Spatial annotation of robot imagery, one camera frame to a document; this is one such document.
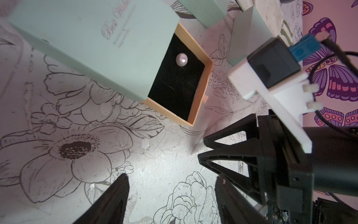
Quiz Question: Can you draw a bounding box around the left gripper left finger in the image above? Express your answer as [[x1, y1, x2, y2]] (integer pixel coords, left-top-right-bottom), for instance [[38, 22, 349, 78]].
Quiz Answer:
[[74, 173, 130, 224]]

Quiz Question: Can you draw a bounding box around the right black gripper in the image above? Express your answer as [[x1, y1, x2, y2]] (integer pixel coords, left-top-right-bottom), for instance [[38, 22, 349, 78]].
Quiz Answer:
[[198, 114, 358, 224]]

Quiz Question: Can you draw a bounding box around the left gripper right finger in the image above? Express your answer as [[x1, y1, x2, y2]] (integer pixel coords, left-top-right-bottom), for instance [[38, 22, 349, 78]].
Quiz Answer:
[[215, 176, 268, 224]]

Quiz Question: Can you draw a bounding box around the pearl earring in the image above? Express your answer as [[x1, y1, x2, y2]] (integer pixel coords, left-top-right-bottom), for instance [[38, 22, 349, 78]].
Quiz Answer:
[[176, 53, 188, 67]]

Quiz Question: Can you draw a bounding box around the mint jewelry box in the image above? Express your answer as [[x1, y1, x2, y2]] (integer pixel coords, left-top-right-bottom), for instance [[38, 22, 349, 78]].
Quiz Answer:
[[8, 1, 213, 126], [179, 0, 229, 28], [227, 6, 273, 66]]

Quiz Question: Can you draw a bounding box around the white work glove left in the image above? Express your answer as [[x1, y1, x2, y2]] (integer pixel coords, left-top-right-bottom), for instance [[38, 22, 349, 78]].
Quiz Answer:
[[236, 0, 294, 46]]

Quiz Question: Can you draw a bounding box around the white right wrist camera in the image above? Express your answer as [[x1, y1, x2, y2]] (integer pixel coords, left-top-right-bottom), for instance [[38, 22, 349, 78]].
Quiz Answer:
[[227, 32, 329, 154]]

